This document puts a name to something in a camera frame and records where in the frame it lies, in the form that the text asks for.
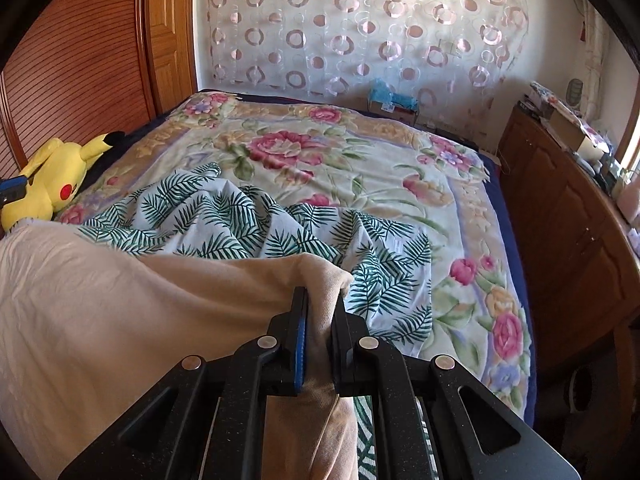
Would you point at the floral blanket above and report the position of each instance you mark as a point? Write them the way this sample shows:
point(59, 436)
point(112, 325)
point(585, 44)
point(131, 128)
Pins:
point(310, 145)

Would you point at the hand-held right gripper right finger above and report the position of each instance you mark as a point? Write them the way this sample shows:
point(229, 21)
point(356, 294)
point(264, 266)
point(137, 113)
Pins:
point(345, 355)

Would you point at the floral printed box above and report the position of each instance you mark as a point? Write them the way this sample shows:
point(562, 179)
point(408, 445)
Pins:
point(547, 96)

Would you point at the wooden sideboard cabinet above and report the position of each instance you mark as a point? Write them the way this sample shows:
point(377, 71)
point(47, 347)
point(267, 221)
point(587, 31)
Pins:
point(565, 220)

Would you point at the brown cardboard box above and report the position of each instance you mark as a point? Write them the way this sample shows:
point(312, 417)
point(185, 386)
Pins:
point(395, 116)

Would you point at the circle pattern sheer curtain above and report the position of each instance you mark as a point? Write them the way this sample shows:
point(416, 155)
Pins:
point(325, 25)

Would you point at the wooden slatted wardrobe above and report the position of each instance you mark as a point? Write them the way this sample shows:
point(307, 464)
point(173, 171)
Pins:
point(75, 60)

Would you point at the yellow plush toy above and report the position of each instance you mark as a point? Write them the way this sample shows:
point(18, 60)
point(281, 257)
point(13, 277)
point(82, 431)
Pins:
point(55, 170)

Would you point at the white tissue pack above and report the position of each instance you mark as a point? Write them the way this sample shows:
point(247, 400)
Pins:
point(631, 207)

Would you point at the white window curtain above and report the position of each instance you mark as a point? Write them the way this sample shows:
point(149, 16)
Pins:
point(597, 60)

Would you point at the leaf print sheet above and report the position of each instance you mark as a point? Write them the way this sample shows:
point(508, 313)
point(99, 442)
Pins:
point(210, 210)

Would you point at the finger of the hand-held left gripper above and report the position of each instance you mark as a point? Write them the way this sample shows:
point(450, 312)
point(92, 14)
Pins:
point(10, 187)

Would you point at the beige printed t-shirt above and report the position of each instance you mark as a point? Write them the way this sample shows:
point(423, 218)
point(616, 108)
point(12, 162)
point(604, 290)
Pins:
point(125, 320)

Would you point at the blue packet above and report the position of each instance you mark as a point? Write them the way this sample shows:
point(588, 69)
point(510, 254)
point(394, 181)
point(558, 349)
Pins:
point(387, 92)

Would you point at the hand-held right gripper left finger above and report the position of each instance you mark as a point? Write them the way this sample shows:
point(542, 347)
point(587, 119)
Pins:
point(299, 340)

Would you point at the dark round object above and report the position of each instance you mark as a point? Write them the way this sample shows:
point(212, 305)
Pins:
point(587, 385)

